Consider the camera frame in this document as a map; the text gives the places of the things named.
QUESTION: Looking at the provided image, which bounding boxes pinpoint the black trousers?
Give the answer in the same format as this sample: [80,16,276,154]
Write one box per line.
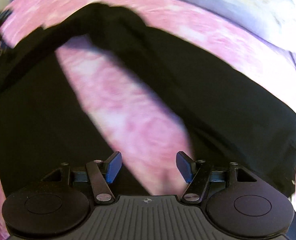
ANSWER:
[0,3,296,197]

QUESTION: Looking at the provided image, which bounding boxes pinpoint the pink rose bed blanket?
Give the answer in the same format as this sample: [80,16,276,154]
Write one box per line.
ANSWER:
[0,0,296,240]

